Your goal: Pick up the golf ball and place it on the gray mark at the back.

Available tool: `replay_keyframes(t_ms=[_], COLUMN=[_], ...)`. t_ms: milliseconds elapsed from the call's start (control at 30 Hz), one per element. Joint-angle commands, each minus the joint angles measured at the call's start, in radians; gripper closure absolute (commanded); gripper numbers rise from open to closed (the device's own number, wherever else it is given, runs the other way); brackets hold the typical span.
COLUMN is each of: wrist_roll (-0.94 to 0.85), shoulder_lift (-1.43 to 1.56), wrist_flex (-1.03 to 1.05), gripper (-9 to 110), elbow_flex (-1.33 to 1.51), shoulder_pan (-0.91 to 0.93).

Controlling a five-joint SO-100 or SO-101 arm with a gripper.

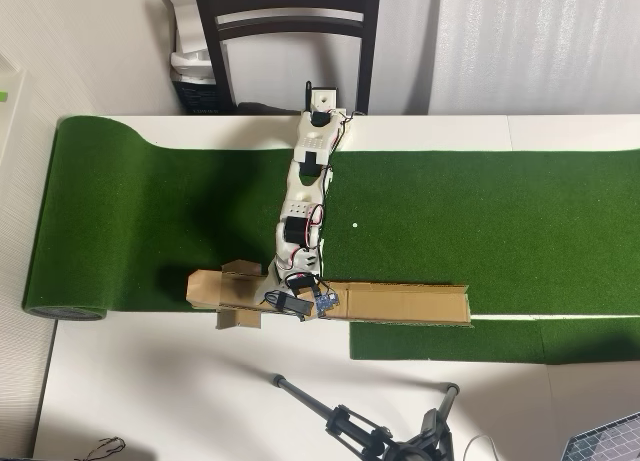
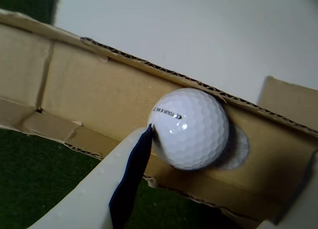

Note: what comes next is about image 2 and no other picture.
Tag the white gripper finger with dark pad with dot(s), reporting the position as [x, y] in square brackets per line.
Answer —
[308, 209]

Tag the white golf ball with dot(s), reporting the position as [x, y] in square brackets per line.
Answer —
[191, 129]

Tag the brown cardboard box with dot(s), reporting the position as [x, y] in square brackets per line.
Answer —
[87, 90]

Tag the white gripper finger with blue pad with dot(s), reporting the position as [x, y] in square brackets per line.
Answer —
[99, 189]

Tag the green artificial turf mat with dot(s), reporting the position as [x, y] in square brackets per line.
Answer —
[37, 176]

